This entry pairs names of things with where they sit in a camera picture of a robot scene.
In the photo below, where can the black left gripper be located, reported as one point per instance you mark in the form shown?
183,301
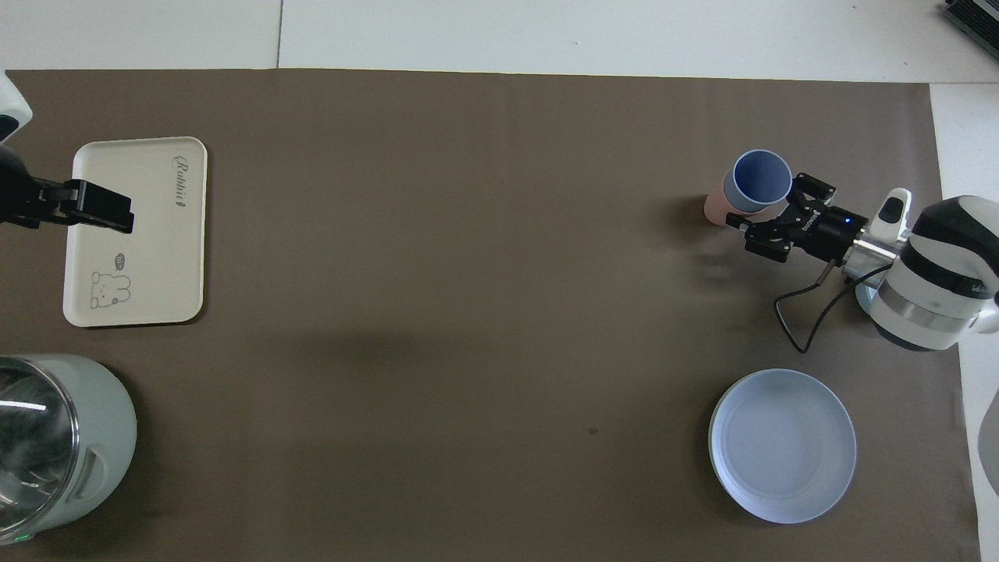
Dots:
14,191

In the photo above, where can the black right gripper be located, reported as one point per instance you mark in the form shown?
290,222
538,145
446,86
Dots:
831,230

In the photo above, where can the blue ribbed cup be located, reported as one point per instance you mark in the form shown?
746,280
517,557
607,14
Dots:
761,179

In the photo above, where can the pink plastic cup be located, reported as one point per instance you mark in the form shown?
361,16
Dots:
714,209

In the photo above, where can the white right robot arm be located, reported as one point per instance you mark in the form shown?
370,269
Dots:
929,281

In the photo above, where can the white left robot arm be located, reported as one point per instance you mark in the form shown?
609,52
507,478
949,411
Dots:
12,105

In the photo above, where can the cream tray with rabbit print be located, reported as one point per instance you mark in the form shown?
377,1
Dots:
148,257

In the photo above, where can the light blue bowl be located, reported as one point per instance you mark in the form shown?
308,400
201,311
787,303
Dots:
862,295

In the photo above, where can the pale green cooking pot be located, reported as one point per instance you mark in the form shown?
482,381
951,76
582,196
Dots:
105,437

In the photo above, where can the blue plastic plate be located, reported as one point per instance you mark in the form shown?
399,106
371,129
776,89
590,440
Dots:
784,445

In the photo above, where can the dark grey electronic device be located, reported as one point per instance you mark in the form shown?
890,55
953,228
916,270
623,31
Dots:
975,19

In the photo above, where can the brown table mat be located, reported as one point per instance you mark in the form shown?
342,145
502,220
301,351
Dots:
468,312

